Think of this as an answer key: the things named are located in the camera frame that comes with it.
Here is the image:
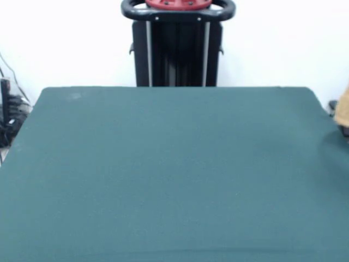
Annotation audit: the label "tan terry towel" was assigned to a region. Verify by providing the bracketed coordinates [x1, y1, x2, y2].
[334, 81, 349, 128]

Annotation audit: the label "dark green table cloth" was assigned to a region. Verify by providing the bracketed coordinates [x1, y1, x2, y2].
[0, 86, 349, 262]

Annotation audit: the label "black robot pedestal with handle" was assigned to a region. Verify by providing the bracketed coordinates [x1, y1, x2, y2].
[121, 0, 237, 87]

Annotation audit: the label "black equipment pile with cables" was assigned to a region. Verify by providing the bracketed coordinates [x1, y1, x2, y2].
[0, 94, 32, 150]

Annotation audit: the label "thin grey cable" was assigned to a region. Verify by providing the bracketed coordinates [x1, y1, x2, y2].
[0, 51, 31, 106]

